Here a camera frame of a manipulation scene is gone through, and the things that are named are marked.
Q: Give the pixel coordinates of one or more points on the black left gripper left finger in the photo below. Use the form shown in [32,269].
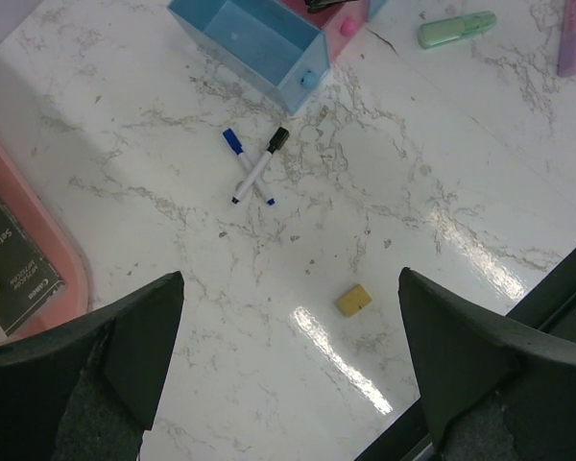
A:
[89,389]

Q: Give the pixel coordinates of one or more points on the blue cap marker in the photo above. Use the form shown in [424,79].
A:
[259,185]

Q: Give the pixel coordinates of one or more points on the light blue bin leftmost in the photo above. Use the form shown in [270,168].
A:
[265,43]

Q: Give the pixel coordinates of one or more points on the pink wooden shelf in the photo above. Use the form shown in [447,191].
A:
[28,210]

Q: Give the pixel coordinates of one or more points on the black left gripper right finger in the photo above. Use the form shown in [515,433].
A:
[486,380]

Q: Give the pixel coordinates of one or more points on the yellow eraser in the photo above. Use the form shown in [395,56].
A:
[354,301]

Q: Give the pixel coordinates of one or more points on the black Canon setup booklet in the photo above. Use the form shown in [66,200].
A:
[28,281]

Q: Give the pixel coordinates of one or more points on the pink plastic bin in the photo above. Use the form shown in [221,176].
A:
[340,21]

